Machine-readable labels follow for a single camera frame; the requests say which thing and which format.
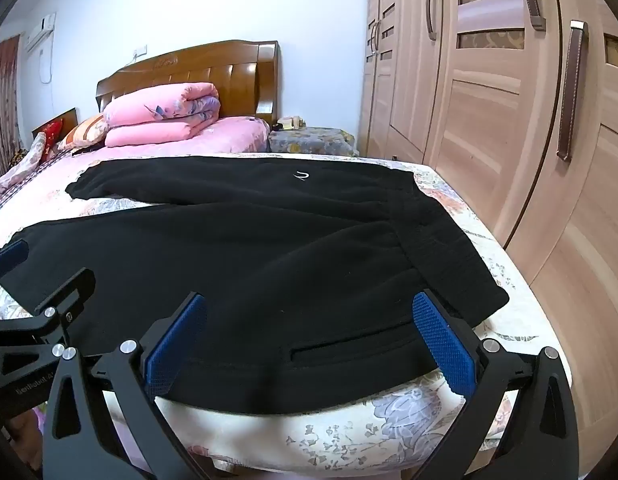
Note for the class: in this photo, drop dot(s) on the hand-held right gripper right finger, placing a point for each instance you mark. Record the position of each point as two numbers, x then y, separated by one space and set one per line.
445 347

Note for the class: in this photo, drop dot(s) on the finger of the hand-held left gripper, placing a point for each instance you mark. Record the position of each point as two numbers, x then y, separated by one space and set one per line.
64 300
10 256

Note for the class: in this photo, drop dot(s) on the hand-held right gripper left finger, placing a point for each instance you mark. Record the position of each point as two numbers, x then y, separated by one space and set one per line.
171 347

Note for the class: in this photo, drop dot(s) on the black pants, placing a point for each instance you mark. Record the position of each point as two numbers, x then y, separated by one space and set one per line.
239 260

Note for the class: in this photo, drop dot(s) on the floral pink bedding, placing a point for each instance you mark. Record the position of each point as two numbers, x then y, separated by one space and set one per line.
19 165

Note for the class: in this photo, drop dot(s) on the floral blanket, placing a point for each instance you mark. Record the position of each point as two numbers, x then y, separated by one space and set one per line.
364 435

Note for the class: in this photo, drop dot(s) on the red pillow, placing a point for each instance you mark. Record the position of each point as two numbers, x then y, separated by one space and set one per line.
51 135

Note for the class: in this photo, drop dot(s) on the orange patterned pillow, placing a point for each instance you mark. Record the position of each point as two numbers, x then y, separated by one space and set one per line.
84 132

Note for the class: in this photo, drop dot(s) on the patterned curtain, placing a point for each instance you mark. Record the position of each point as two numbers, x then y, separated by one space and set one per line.
1 110

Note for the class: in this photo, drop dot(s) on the small wooden bedside cabinet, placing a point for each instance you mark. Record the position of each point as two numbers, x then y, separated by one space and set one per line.
59 116

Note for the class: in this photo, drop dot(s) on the folded pink quilt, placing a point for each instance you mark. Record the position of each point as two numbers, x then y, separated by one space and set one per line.
159 110

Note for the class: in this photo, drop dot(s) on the pink bed sheet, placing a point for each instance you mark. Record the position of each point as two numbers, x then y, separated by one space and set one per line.
229 135

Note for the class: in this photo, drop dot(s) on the white air conditioner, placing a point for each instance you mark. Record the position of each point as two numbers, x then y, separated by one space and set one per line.
40 32

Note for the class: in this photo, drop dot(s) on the wooden wardrobe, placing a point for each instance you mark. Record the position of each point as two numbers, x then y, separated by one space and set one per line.
489 125

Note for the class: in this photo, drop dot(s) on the nightstand with floral cover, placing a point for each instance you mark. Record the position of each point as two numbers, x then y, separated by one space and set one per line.
314 141

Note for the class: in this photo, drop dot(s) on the small items on nightstand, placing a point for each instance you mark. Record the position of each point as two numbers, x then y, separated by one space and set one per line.
290 122

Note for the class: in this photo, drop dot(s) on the wooden headboard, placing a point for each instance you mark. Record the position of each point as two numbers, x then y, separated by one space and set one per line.
239 75

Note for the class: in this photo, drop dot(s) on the white wall socket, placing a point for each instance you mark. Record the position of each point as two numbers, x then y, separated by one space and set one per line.
140 51

